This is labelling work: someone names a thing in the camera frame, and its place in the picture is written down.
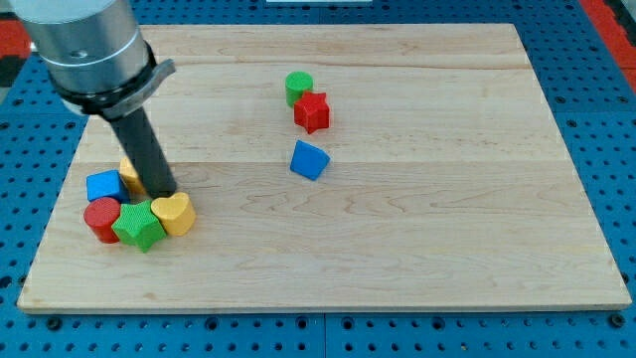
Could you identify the yellow block behind rod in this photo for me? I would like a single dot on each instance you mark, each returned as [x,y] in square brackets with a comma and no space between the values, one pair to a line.
[130,177]

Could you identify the yellow heart block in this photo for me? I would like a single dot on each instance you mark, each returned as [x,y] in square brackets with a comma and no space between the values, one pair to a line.
[176,213]

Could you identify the green cylinder block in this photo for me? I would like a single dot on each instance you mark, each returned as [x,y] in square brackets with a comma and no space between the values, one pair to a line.
[296,84]

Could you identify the red cylinder block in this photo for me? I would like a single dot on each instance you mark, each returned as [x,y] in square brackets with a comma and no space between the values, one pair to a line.
[100,215]

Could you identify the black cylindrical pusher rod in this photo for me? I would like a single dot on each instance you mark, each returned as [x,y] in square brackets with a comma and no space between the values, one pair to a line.
[138,140]

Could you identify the red star block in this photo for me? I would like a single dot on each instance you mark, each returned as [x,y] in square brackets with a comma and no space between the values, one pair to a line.
[312,111]

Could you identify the light wooden board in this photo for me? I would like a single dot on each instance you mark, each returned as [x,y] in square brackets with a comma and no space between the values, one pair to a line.
[449,189]

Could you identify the blue triangle block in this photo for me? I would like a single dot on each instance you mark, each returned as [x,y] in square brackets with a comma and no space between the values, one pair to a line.
[308,160]

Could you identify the green star block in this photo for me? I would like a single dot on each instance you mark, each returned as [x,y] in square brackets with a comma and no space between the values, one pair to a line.
[138,226]

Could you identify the blue cube block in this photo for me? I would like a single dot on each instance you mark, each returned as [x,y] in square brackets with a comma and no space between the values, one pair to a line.
[106,184]

